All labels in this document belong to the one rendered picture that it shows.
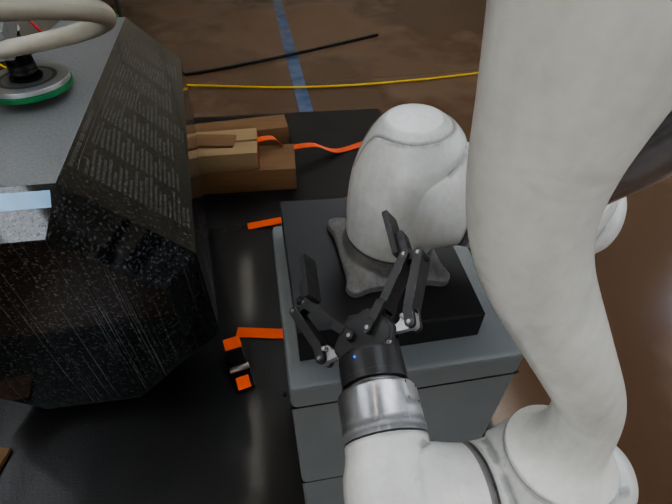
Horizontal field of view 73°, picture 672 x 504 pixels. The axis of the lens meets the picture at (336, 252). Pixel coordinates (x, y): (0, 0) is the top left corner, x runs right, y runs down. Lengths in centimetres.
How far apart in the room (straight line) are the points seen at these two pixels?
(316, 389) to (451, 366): 22
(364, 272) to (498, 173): 57
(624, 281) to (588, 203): 209
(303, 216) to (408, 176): 31
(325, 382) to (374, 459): 30
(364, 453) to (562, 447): 17
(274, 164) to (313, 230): 156
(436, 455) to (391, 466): 5
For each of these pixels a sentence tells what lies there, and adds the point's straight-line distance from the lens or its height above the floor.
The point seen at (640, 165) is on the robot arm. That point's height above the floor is 123.
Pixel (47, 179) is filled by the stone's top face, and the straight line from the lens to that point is 120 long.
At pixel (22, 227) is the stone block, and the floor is 80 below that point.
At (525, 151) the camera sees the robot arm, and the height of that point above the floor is 135.
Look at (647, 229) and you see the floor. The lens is 265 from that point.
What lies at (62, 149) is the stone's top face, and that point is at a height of 87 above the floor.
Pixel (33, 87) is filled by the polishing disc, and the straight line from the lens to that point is 151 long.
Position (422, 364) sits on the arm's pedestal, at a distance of 78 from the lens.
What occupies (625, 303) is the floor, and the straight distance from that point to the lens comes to 222.
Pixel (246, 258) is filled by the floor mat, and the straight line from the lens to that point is 207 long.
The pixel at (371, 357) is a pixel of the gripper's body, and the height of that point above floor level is 103.
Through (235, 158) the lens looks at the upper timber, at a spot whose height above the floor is 22.
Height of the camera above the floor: 145
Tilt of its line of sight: 44 degrees down
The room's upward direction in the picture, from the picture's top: straight up
